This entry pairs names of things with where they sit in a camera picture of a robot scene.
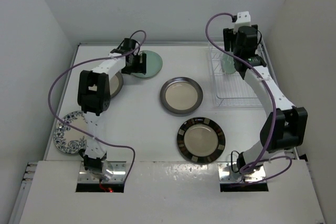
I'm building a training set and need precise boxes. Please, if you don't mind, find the black patterned rim plate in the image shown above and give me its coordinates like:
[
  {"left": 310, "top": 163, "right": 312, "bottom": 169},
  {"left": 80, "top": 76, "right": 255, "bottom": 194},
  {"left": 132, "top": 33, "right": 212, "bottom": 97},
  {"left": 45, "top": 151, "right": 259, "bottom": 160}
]
[{"left": 176, "top": 117, "right": 226, "bottom": 165}]

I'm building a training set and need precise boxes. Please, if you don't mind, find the white front cover board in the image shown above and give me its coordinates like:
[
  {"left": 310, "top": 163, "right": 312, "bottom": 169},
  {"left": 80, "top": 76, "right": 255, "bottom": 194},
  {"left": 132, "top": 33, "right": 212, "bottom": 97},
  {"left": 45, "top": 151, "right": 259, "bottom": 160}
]
[{"left": 20, "top": 160, "right": 324, "bottom": 223}]

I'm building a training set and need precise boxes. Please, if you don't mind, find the centre grey rim cream plate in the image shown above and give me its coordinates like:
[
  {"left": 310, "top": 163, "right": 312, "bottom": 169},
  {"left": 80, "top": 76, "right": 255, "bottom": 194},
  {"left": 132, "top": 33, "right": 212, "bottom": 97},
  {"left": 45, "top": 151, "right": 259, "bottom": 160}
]
[{"left": 159, "top": 77, "right": 204, "bottom": 115}]

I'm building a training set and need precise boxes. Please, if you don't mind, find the large teal flower plate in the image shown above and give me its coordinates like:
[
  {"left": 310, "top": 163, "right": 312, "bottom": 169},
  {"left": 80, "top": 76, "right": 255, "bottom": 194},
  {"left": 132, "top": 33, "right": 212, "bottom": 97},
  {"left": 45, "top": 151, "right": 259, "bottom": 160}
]
[{"left": 221, "top": 54, "right": 236, "bottom": 74}]

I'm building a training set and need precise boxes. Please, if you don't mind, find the metal base plate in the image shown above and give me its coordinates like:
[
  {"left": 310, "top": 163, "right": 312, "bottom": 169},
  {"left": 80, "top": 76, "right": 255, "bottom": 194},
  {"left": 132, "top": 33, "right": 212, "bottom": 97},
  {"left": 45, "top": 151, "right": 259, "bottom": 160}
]
[
  {"left": 217, "top": 162, "right": 266, "bottom": 184},
  {"left": 77, "top": 161, "right": 126, "bottom": 184}
]

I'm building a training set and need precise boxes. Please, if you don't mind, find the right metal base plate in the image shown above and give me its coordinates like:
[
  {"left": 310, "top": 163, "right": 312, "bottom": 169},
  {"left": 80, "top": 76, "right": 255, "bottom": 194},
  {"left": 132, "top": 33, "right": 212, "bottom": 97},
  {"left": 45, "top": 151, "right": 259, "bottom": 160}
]
[{"left": 217, "top": 162, "right": 266, "bottom": 184}]

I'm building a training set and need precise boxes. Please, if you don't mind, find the purple cable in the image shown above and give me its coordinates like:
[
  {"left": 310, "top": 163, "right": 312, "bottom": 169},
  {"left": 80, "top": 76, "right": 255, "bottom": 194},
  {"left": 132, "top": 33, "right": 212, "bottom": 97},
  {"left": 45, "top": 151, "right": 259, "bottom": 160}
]
[
  {"left": 48, "top": 30, "right": 147, "bottom": 183},
  {"left": 205, "top": 12, "right": 293, "bottom": 183}
]

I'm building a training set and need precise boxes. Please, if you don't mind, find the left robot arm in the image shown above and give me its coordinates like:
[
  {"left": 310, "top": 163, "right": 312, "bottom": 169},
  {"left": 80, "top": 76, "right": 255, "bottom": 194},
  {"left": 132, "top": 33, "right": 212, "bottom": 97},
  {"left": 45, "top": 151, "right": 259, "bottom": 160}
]
[{"left": 77, "top": 38, "right": 146, "bottom": 179}]

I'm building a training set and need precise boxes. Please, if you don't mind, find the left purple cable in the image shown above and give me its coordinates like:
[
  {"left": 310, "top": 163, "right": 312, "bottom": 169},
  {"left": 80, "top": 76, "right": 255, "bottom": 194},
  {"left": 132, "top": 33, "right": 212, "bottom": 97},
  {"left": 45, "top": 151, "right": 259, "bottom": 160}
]
[{"left": 48, "top": 30, "right": 147, "bottom": 183}]

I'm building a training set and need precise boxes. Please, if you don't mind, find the small teal flower plate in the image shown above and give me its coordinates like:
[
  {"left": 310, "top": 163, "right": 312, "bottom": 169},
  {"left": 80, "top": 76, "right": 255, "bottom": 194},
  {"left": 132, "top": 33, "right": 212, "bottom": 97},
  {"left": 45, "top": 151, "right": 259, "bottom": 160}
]
[{"left": 132, "top": 50, "right": 163, "bottom": 79}]

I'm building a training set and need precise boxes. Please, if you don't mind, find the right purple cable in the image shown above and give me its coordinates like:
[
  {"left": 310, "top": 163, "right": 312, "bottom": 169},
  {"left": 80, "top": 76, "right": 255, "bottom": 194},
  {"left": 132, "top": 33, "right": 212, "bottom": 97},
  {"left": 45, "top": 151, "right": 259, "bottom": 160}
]
[{"left": 205, "top": 12, "right": 293, "bottom": 183}]

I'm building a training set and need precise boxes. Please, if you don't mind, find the left grey rim cream plate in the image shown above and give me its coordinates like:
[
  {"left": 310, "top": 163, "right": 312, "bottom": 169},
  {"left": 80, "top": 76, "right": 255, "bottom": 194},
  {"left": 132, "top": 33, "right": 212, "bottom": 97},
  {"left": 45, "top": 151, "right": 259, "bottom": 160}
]
[{"left": 109, "top": 72, "right": 123, "bottom": 99}]

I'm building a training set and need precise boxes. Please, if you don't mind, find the blue floral white plate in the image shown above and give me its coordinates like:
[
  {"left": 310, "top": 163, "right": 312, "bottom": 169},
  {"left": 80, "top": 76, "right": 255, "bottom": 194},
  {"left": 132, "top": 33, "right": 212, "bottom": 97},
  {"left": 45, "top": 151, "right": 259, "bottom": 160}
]
[{"left": 52, "top": 111, "right": 88, "bottom": 154}]

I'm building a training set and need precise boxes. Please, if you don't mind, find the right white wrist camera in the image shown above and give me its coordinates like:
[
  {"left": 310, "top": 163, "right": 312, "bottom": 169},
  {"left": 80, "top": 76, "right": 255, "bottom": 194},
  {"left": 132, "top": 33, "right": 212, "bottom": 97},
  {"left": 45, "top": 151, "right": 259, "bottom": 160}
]
[{"left": 233, "top": 11, "right": 251, "bottom": 33}]

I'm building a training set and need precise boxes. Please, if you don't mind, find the white wire dish rack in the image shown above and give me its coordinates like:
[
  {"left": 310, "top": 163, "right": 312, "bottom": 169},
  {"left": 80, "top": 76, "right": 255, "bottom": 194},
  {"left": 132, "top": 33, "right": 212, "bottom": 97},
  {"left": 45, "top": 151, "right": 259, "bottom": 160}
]
[{"left": 207, "top": 43, "right": 262, "bottom": 109}]

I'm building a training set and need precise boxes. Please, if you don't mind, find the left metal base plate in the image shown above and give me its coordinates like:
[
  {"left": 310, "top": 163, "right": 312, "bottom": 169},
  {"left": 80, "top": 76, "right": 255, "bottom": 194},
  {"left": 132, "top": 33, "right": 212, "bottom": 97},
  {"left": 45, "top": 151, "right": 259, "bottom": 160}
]
[{"left": 77, "top": 161, "right": 126, "bottom": 184}]

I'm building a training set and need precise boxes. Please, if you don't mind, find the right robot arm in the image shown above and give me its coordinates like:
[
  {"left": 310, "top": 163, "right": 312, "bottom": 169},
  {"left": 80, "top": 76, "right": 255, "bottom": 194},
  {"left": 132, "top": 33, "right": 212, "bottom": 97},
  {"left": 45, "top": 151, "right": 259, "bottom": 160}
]
[{"left": 223, "top": 25, "right": 308, "bottom": 172}]

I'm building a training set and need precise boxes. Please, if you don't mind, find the grey rim cream plate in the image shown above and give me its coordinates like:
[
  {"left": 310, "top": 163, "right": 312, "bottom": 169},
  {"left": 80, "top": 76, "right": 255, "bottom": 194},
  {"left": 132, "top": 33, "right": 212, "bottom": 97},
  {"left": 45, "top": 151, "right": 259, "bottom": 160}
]
[
  {"left": 159, "top": 77, "right": 204, "bottom": 115},
  {"left": 109, "top": 72, "right": 123, "bottom": 99}
]

